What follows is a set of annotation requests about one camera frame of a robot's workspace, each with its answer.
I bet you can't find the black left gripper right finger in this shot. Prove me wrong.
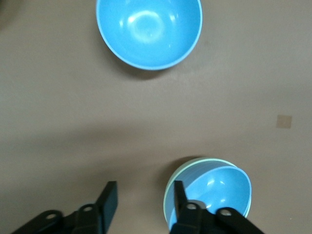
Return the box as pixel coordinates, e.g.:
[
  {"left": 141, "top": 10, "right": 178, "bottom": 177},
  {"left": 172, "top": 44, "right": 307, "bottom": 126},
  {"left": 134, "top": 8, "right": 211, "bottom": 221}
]
[{"left": 170, "top": 180, "right": 264, "bottom": 234}]

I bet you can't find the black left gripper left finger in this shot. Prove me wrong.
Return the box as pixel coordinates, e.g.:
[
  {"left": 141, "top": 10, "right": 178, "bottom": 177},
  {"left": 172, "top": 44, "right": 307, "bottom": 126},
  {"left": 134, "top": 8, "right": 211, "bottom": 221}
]
[{"left": 11, "top": 181, "right": 119, "bottom": 234}]

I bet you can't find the blue bowl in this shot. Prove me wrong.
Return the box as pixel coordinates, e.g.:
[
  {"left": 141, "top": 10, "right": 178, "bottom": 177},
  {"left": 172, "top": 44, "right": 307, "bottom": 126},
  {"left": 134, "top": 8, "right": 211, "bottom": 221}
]
[
  {"left": 96, "top": 0, "right": 203, "bottom": 71},
  {"left": 167, "top": 160, "right": 252, "bottom": 231}
]

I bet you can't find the pale green bowl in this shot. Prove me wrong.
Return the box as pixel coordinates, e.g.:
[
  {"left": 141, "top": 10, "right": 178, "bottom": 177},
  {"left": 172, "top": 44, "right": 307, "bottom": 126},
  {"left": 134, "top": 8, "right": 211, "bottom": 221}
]
[{"left": 162, "top": 157, "right": 252, "bottom": 221}]

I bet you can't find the beige tape patch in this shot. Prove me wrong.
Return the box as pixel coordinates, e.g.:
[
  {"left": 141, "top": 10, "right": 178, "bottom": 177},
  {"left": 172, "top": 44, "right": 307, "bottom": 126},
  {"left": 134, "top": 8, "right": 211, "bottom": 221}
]
[{"left": 276, "top": 114, "right": 293, "bottom": 129}]

